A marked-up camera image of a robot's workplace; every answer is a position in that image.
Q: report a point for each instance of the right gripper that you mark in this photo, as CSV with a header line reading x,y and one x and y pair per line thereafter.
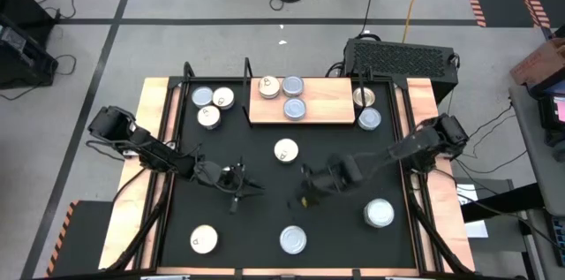
x,y
322,182

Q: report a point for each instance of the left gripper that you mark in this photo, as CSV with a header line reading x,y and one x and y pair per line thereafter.
x,y
227,179

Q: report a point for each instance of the blue label pull-tab can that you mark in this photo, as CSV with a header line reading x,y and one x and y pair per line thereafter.
x,y
204,239
269,87
223,97
286,151
208,117

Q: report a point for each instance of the green label tuna can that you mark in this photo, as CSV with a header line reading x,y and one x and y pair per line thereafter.
x,y
202,96
295,108
378,212
293,239
292,85

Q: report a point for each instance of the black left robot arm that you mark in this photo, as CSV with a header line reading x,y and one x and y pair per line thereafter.
x,y
150,152

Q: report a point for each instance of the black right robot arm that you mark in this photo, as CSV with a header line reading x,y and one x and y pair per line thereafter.
x,y
419,145

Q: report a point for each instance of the silver lid seafood can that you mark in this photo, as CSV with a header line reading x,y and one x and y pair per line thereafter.
x,y
370,119

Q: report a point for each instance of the black table mat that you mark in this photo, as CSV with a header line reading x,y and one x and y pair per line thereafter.
x,y
247,227

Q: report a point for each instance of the black mesh computer case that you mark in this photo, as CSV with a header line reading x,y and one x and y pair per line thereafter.
x,y
397,59

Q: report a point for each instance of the white paper sheet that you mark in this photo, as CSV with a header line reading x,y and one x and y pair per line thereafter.
x,y
479,229

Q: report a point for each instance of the black support beam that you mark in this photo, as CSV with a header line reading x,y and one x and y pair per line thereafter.
x,y
503,202

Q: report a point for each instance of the grey side table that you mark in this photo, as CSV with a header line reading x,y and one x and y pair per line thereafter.
x,y
540,169

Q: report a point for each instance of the black tablet pink screen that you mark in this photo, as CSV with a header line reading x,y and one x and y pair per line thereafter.
x,y
547,114

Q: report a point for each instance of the black equipment cart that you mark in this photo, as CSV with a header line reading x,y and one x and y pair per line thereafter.
x,y
22,63

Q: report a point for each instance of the black keyboard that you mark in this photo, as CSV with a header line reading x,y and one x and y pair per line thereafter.
x,y
558,236

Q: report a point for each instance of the brown cardboard box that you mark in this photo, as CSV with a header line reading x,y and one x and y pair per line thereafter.
x,y
538,61

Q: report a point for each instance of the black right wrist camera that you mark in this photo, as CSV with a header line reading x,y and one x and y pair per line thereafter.
x,y
349,166

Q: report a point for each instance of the wooden shelf black frame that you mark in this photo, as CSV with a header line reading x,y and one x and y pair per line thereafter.
x,y
326,108

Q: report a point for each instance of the metal clamp bracket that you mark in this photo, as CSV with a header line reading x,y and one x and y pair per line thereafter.
x,y
128,153

